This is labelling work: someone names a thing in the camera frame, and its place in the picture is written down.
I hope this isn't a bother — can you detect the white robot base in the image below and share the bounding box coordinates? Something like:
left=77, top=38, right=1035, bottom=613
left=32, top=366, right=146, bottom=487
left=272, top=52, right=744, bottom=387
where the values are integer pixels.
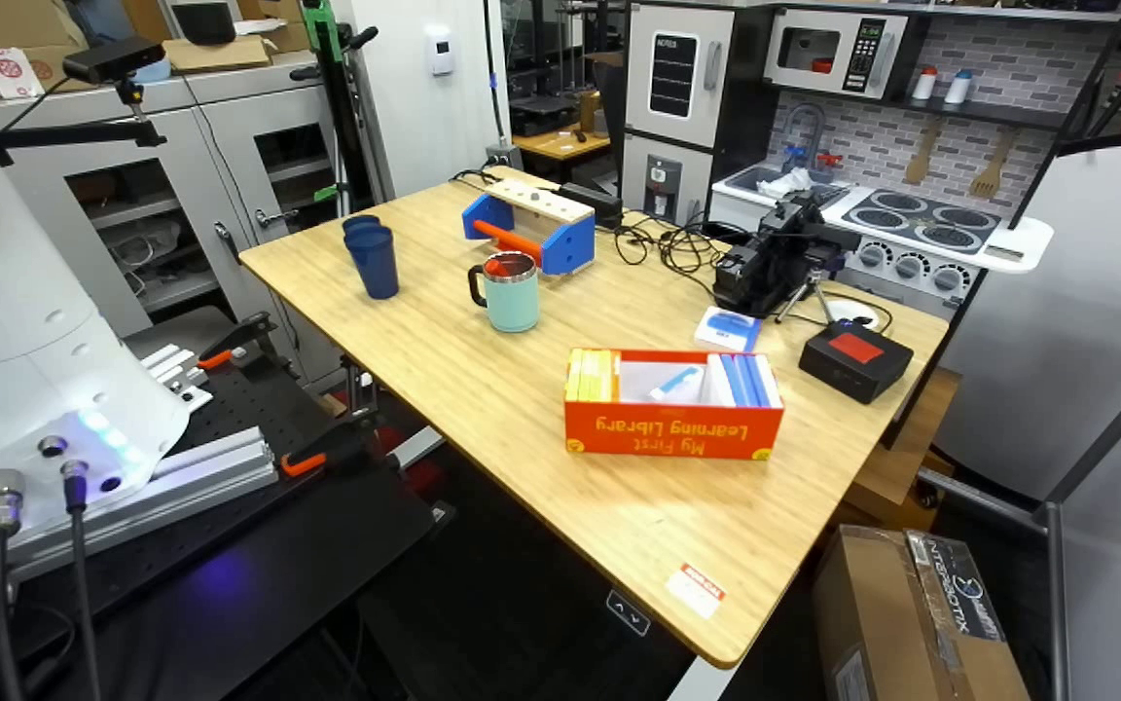
left=0, top=173, right=189, bottom=487

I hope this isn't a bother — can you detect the dark blue plastic cup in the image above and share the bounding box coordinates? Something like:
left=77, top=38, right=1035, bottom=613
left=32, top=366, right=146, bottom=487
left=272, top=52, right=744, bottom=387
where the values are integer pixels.
left=348, top=225, right=399, bottom=300

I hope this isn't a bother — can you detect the orange learning library box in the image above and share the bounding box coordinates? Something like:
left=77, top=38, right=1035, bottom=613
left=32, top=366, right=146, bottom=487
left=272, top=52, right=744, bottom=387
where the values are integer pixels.
left=565, top=346, right=785, bottom=461

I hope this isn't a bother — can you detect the blue wooden toy workbench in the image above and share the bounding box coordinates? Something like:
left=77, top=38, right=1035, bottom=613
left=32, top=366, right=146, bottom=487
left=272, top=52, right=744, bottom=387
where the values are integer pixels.
left=464, top=178, right=595, bottom=278

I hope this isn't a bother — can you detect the blue white small card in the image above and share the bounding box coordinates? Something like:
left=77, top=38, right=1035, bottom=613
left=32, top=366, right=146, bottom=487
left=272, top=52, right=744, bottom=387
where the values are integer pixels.
left=693, top=309, right=762, bottom=349

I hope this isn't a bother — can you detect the toy kitchen sink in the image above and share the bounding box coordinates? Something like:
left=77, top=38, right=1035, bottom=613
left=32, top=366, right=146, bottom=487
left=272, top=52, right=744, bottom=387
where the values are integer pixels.
left=708, top=165, right=852, bottom=235

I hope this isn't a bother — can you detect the black box red top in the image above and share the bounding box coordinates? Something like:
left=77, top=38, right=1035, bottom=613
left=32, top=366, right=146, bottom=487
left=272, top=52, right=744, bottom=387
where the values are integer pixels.
left=798, top=325, right=915, bottom=407

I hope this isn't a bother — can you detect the white toy oven tower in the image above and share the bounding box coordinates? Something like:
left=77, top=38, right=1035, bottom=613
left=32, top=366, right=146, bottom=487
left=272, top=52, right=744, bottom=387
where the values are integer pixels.
left=623, top=5, right=735, bottom=225

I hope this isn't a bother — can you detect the white toy stove top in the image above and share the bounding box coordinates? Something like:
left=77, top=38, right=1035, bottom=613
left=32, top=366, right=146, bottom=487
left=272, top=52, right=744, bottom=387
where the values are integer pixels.
left=826, top=188, right=1057, bottom=316

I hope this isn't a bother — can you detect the white toy microwave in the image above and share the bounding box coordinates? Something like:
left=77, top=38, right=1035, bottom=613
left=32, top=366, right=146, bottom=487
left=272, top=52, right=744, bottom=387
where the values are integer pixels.
left=762, top=7, right=911, bottom=100

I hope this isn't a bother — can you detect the cardboard box on floor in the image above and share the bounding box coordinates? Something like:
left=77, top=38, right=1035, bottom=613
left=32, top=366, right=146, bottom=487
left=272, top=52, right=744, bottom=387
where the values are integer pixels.
left=815, top=526, right=1031, bottom=701

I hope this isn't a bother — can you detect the grey storage cabinet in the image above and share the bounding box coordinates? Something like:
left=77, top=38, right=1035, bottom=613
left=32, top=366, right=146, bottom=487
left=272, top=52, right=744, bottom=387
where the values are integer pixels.
left=0, top=59, right=382, bottom=349

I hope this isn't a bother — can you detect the teal mug with handle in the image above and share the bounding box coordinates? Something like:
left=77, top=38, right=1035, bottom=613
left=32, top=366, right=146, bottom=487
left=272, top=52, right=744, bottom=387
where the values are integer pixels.
left=468, top=251, right=540, bottom=334

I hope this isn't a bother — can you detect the black camera on stand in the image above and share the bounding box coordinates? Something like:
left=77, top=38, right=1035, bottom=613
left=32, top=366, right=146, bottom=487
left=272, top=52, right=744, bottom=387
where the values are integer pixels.
left=64, top=38, right=165, bottom=111

